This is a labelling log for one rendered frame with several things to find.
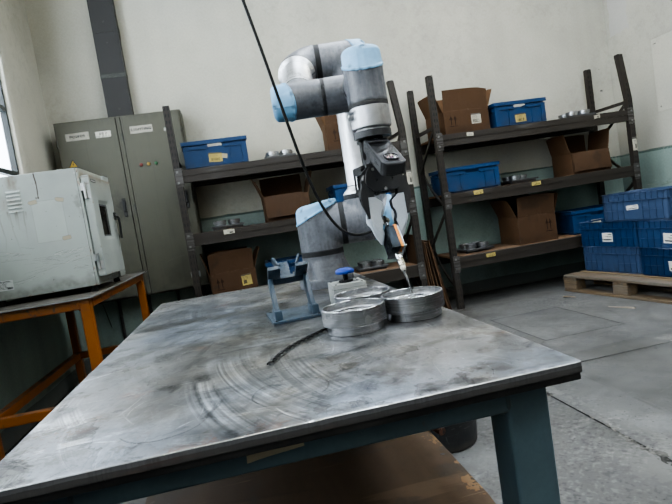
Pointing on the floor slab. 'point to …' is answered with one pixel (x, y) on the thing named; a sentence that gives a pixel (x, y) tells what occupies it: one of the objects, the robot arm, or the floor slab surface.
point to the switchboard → (135, 172)
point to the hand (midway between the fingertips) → (391, 236)
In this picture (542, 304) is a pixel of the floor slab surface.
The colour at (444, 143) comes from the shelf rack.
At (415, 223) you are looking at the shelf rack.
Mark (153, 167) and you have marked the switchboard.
